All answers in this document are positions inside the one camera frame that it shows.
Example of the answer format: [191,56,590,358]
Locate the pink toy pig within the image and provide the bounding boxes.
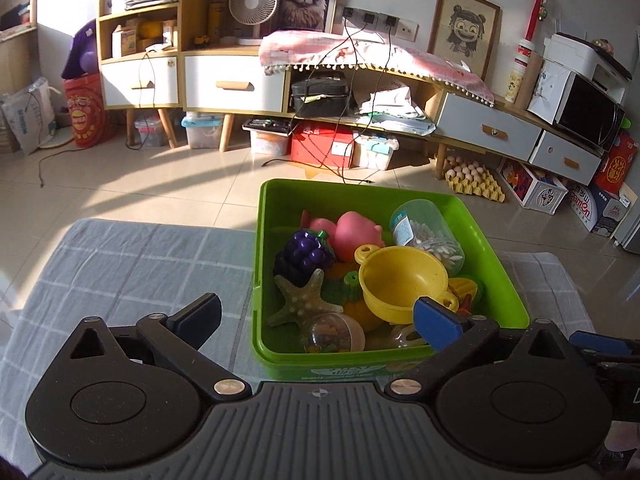
[331,211,385,262]

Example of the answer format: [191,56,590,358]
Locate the yellow toy pot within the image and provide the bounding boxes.
[354,245,459,325]

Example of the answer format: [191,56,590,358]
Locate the yellow egg tray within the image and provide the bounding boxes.
[444,155,506,203]

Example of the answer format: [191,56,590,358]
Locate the yellow toy corn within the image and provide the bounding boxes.
[448,275,485,306]

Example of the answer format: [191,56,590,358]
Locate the wooden shelf cabinet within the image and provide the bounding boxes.
[96,0,601,184]

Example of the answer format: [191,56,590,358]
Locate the red printed bucket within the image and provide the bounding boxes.
[63,73,116,148]

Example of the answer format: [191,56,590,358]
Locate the white paper shopping bag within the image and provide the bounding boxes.
[1,77,56,155]

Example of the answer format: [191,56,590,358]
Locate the purple toy grapes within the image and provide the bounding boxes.
[272,229,335,287]

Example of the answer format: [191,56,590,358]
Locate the black bag on shelf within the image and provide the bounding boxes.
[290,70,352,118]

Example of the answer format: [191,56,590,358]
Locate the grey checked tablecloth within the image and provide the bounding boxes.
[0,218,597,476]

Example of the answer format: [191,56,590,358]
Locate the pink patterned cover cloth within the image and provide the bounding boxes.
[258,30,495,106]

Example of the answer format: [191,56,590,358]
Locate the framed cartoon girl picture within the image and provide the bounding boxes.
[427,0,501,79]

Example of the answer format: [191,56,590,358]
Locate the white desk fan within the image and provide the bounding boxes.
[228,0,278,26]

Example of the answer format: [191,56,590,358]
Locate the beige starfish toy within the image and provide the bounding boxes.
[266,269,344,327]

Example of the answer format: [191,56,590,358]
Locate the white decorated toy box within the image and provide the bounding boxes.
[498,158,568,214]

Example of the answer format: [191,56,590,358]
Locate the orange toy pumpkin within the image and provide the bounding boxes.
[321,262,384,334]

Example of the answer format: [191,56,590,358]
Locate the clear cotton swab jar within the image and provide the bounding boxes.
[390,200,465,278]

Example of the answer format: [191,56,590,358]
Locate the clear toy capsule ball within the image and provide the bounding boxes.
[300,313,366,353]

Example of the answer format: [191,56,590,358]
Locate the red storage box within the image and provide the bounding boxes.
[291,120,355,169]

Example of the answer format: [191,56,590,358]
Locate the black microwave oven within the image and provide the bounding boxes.
[527,60,625,151]

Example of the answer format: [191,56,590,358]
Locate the green plastic storage box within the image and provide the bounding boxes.
[250,179,529,382]

